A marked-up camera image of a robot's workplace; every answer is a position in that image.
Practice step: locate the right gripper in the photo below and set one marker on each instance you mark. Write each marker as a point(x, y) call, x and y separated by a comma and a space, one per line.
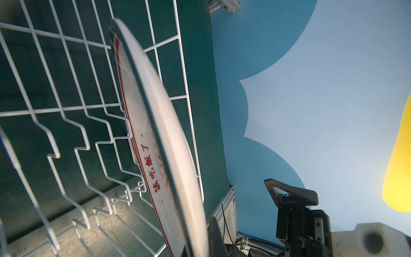
point(304, 232)

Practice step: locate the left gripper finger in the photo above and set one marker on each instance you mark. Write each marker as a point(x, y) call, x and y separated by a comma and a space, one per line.
point(217, 247)

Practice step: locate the aluminium rail base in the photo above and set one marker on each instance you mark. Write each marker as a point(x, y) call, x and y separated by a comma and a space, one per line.
point(237, 244)

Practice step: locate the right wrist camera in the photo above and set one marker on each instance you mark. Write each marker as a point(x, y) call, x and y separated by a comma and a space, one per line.
point(371, 240)

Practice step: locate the white wire dish rack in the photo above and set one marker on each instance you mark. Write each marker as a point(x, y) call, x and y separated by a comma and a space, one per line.
point(71, 183)

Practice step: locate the aluminium frame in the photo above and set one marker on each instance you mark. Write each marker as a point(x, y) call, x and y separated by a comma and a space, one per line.
point(232, 6)

